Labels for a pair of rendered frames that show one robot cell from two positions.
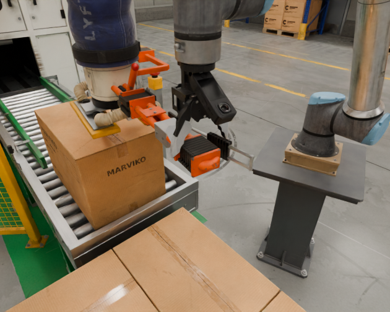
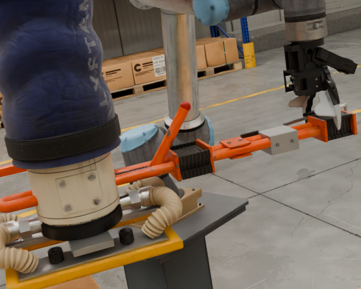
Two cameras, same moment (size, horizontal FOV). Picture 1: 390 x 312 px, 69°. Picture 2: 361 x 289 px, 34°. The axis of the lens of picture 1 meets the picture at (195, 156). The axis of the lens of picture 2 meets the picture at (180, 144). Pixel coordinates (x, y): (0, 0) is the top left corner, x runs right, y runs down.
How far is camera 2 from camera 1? 145 cm
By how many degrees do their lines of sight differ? 68
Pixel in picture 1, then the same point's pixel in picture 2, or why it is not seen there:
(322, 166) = (191, 204)
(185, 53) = (324, 28)
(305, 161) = not seen: hidden behind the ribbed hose
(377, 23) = (192, 28)
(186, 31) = (322, 10)
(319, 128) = not seen: hidden behind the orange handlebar
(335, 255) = not seen: outside the picture
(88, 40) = (104, 106)
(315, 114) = (149, 153)
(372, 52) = (193, 55)
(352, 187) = (226, 200)
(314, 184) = (212, 219)
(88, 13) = (95, 67)
